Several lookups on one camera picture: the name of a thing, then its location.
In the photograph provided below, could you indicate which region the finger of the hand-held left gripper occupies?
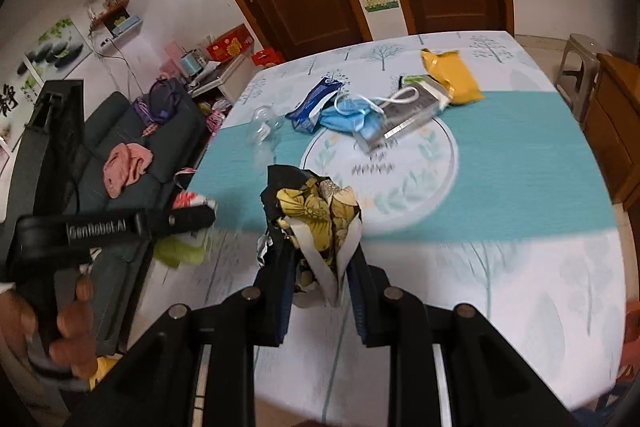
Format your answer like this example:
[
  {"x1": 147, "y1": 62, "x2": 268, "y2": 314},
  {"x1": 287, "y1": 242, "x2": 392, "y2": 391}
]
[{"x1": 142, "y1": 204, "x2": 217, "y2": 240}]

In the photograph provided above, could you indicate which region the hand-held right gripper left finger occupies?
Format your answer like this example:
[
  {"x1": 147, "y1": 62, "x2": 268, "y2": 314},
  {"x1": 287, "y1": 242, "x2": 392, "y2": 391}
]
[{"x1": 65, "y1": 247, "x2": 297, "y2": 427}]

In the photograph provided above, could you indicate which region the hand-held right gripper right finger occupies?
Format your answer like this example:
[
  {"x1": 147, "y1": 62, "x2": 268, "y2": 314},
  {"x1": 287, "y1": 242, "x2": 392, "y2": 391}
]
[{"x1": 349, "y1": 251, "x2": 576, "y2": 427}]

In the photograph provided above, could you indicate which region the red floral wrapper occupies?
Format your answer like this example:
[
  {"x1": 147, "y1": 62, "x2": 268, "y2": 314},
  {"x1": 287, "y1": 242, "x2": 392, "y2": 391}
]
[{"x1": 172, "y1": 189, "x2": 218, "y2": 212}]

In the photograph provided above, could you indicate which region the black gold foil wrapper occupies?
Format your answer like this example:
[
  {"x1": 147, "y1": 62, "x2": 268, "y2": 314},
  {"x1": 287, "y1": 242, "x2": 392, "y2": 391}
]
[{"x1": 257, "y1": 164, "x2": 363, "y2": 308}]

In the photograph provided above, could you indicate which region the yellow snack packet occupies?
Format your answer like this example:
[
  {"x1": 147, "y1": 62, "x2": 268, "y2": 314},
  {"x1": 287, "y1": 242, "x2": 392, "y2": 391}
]
[{"x1": 420, "y1": 49, "x2": 486, "y2": 106}]

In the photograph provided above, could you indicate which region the person's left hand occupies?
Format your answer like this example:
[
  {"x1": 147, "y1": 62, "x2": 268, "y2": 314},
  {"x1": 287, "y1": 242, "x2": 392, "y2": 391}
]
[{"x1": 0, "y1": 277, "x2": 98, "y2": 380}]

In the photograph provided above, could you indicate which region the pink cloth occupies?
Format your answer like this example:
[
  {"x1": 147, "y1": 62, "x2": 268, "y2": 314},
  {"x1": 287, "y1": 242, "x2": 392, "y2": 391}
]
[{"x1": 102, "y1": 142, "x2": 155, "y2": 200}]

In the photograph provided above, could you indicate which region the dark teal sofa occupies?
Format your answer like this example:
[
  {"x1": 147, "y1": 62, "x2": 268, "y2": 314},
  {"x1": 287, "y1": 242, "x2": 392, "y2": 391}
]
[{"x1": 0, "y1": 91, "x2": 208, "y2": 358}]

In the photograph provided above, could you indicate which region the yellow plastic stool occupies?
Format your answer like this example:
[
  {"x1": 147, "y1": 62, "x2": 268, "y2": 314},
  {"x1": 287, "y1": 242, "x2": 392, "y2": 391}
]
[{"x1": 90, "y1": 354, "x2": 126, "y2": 390}]

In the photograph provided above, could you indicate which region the white low cabinet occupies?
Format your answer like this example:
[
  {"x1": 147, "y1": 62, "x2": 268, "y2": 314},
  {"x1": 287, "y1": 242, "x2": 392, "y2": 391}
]
[{"x1": 190, "y1": 54, "x2": 251, "y2": 108}]

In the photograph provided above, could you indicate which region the pink board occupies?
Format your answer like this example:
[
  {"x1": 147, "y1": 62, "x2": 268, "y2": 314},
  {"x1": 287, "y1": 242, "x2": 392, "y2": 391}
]
[{"x1": 164, "y1": 41, "x2": 183, "y2": 75}]

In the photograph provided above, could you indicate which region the blue tissue pack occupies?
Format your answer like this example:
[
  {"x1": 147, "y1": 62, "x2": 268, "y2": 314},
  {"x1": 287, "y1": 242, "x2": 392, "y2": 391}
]
[{"x1": 286, "y1": 77, "x2": 346, "y2": 132}]

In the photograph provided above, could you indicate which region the red gift box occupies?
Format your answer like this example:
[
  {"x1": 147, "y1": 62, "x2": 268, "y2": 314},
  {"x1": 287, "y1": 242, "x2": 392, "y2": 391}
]
[{"x1": 206, "y1": 25, "x2": 255, "y2": 62}]

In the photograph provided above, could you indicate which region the blue face mask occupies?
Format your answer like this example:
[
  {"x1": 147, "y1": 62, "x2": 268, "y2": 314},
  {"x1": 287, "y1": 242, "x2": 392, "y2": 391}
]
[{"x1": 319, "y1": 96, "x2": 383, "y2": 142}]

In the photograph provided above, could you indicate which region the light blue box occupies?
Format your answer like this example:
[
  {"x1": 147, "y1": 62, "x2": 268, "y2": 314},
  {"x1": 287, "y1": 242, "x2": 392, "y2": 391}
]
[{"x1": 111, "y1": 16, "x2": 143, "y2": 35}]

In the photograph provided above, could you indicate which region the wooden cabinet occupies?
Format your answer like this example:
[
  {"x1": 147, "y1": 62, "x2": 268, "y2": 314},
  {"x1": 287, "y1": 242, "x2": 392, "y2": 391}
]
[{"x1": 582, "y1": 52, "x2": 640, "y2": 212}]

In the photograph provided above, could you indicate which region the grey plastic stool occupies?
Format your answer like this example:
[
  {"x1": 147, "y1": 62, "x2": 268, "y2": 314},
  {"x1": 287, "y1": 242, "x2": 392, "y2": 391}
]
[{"x1": 555, "y1": 33, "x2": 613, "y2": 122}]

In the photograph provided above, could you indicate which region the calligraphy wall art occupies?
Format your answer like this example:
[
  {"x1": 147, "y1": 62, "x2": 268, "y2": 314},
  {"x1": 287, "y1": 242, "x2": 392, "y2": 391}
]
[{"x1": 0, "y1": 79, "x2": 26, "y2": 128}]

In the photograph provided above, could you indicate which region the stones wall picture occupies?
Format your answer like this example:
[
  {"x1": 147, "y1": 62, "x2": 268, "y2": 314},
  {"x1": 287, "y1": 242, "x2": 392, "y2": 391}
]
[{"x1": 15, "y1": 14, "x2": 93, "y2": 80}]

